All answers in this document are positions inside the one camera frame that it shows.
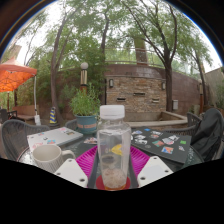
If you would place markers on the orange canopy tent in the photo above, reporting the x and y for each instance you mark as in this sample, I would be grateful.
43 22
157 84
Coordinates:
15 75

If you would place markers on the grey wall box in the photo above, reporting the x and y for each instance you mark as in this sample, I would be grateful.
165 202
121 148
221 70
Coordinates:
175 104

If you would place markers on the green plant in teal pot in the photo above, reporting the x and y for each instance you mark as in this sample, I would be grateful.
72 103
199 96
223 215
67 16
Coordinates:
86 123

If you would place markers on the wooden lamp post with globe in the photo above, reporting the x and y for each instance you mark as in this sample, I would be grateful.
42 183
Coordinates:
84 78
201 98

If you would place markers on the clear plastic bottle white cap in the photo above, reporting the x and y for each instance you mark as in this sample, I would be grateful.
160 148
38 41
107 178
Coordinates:
114 143

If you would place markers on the white sticker sheet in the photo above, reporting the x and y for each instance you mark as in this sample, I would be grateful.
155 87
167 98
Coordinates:
90 140

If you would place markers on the wooden bench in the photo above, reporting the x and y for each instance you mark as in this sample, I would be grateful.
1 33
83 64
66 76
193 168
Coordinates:
25 112

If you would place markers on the blue yellow striped cone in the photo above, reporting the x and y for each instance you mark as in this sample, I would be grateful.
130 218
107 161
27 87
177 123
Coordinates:
53 116

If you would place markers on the black wall lamp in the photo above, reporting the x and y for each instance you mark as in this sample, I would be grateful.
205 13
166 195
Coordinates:
163 85
111 83

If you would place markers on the black backpack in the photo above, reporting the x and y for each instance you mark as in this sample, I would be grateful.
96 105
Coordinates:
208 133

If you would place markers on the dark patio chair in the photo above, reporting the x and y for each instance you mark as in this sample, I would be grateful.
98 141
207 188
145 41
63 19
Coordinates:
5 116

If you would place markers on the white ribbed mug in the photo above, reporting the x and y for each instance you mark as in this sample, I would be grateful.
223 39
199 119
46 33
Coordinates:
48 156

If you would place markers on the large dark-trunked tree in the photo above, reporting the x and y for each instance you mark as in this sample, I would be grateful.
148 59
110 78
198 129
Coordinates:
169 86

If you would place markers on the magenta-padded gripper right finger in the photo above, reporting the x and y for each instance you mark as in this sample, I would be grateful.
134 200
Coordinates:
153 170

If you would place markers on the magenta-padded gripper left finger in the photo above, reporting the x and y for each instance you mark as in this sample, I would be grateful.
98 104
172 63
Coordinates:
73 171

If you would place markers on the tall leaning tree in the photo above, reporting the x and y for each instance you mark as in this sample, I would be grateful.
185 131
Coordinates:
54 83

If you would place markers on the silver laptop with stickers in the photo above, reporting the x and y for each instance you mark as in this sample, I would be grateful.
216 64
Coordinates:
55 136

